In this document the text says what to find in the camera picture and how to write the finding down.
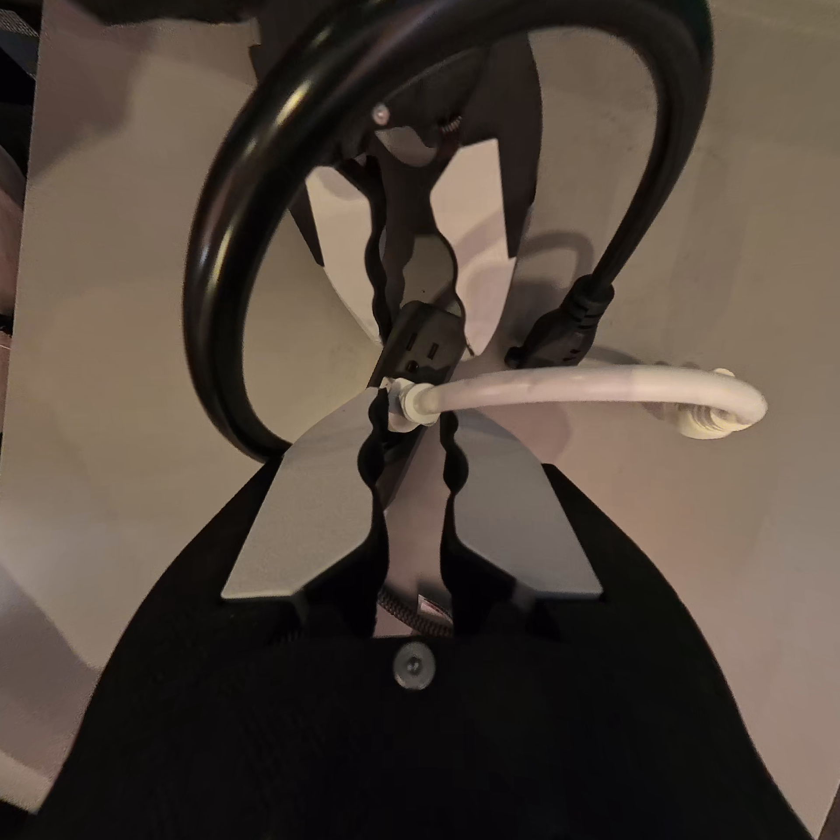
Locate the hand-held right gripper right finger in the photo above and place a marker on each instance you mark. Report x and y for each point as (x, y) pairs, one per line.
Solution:
(518, 518)

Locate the black power strip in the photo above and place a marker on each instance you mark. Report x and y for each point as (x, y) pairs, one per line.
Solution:
(423, 315)

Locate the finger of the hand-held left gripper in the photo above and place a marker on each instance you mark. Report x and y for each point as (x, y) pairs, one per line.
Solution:
(341, 249)
(482, 229)

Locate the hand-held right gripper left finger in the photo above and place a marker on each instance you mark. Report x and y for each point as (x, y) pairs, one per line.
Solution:
(308, 525)

